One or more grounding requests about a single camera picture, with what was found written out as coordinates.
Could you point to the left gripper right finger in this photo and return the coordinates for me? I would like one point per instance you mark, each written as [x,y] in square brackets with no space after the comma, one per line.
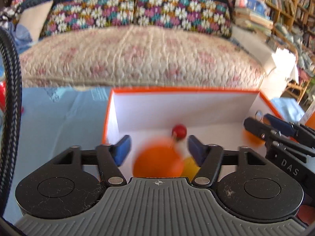
[209,158]

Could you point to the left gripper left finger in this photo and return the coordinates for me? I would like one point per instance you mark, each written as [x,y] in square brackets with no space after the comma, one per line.
[110,158]

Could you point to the yellow lemon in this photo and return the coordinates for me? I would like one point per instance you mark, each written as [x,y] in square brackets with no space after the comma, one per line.
[190,168]

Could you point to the cherry tomato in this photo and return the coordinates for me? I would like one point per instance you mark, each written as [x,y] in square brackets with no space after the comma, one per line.
[179,132]

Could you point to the small mandarin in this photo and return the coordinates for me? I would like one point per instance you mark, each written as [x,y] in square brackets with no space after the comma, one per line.
[252,139]

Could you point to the large orange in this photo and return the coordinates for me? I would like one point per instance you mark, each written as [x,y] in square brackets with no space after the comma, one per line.
[158,157]

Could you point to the orange storage box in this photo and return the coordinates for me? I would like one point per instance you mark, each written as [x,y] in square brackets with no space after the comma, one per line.
[214,116]

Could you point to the light blue tablecloth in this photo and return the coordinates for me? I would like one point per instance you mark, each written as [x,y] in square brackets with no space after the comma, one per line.
[57,187]

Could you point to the rattan chair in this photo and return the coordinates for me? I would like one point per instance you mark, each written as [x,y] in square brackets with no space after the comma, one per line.
[300,60]

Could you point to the sofa with quilted cover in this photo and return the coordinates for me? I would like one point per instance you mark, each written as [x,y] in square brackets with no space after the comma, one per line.
[134,55]

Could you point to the red soda can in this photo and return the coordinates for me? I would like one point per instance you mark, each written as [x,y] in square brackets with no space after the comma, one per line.
[2,95]

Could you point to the stack of books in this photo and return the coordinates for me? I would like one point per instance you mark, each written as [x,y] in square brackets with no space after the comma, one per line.
[251,14]

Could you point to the right floral cushion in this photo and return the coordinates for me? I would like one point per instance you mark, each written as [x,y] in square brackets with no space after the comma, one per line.
[204,16]

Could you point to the floral cushion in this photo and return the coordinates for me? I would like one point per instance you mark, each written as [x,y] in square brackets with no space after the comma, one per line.
[204,16]
[85,14]

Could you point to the wooden bookshelf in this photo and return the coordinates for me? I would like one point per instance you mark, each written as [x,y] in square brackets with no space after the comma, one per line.
[291,13]

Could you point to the blue plaid cloth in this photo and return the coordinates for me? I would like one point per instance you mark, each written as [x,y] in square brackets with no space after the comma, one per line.
[20,36]

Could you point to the left floral cushion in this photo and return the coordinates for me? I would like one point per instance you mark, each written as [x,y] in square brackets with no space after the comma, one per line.
[85,14]

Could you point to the cream pillow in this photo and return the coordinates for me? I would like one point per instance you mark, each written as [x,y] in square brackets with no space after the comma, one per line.
[33,19]

